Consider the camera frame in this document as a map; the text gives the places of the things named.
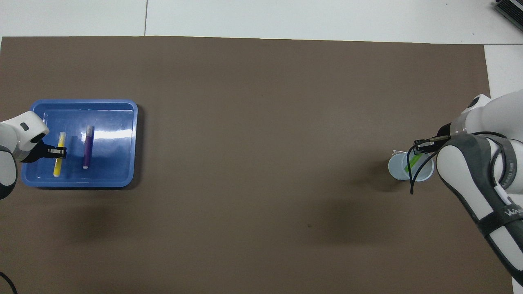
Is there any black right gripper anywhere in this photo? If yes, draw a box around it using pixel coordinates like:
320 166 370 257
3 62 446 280
413 122 453 156

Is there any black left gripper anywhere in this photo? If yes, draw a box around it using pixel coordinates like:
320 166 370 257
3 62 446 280
20 140 67 164

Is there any yellow marker pen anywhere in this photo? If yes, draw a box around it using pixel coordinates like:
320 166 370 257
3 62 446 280
53 131 66 177

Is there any green marker pen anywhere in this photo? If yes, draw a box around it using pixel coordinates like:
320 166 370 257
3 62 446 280
404 153 421 172

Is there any purple marker pen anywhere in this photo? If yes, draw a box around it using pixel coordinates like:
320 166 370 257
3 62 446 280
83 125 95 169

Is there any blue plastic tray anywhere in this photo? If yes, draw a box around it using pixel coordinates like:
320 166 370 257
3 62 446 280
20 99 139 188

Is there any light blue mesh pen cup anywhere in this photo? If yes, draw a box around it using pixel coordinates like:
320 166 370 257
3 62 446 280
387 150 435 182

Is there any dark grey ribbed device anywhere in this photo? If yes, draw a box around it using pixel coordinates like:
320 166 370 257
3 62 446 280
494 0 523 22

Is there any brown table mat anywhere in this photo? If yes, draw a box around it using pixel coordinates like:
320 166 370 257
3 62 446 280
0 36 516 294

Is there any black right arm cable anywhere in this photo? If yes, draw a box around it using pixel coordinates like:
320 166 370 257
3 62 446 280
409 131 509 195

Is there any thin black cable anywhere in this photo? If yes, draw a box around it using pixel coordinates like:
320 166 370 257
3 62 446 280
0 271 18 294

